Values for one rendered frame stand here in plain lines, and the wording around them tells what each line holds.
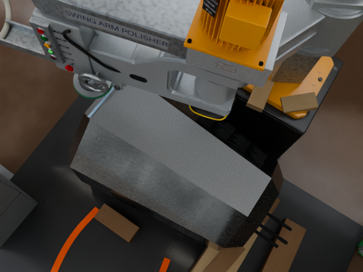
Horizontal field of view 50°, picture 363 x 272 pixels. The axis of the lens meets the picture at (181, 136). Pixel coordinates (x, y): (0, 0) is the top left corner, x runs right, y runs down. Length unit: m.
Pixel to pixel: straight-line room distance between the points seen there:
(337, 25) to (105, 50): 1.01
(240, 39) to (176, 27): 0.30
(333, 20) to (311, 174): 1.60
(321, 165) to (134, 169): 1.62
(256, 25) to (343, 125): 2.41
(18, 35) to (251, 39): 1.38
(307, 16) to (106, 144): 1.21
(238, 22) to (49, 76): 2.44
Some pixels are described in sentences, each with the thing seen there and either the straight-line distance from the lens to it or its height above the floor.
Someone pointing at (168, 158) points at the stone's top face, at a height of 0.87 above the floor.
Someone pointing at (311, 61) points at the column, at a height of 1.05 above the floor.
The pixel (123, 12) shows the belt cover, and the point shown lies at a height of 1.74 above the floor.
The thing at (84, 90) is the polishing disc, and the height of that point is 0.92.
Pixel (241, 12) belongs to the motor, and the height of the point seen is 2.00.
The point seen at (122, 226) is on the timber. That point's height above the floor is 0.14.
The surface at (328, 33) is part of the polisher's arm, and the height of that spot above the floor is 1.41.
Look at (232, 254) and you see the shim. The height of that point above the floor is 0.24.
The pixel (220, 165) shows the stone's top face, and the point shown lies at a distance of 2.10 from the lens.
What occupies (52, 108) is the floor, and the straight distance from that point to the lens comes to 3.24.
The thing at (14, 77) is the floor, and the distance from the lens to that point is 3.45.
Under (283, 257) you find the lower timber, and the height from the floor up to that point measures 0.11.
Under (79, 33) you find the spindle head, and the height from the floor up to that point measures 1.56.
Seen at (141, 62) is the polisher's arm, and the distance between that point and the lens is 1.63.
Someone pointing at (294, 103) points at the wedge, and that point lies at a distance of 2.41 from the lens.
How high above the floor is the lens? 2.87
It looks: 70 degrees down
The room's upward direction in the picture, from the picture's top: 10 degrees clockwise
